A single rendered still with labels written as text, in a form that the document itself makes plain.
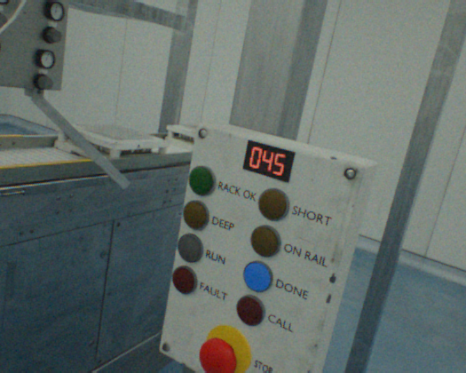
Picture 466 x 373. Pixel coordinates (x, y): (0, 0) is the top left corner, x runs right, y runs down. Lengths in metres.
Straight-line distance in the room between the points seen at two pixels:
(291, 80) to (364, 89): 3.63
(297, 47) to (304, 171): 0.14
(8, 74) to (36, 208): 0.33
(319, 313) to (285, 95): 0.22
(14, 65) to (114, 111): 4.64
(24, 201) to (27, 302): 0.32
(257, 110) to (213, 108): 4.27
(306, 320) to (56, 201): 0.89
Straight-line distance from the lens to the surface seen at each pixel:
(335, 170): 0.41
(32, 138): 1.49
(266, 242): 0.44
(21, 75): 1.07
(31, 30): 1.07
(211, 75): 4.81
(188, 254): 0.49
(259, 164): 0.44
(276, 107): 0.50
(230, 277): 0.48
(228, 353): 0.47
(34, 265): 1.34
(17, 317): 1.38
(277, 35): 0.50
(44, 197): 1.21
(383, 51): 4.12
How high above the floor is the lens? 1.23
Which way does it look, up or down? 15 degrees down
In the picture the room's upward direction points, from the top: 11 degrees clockwise
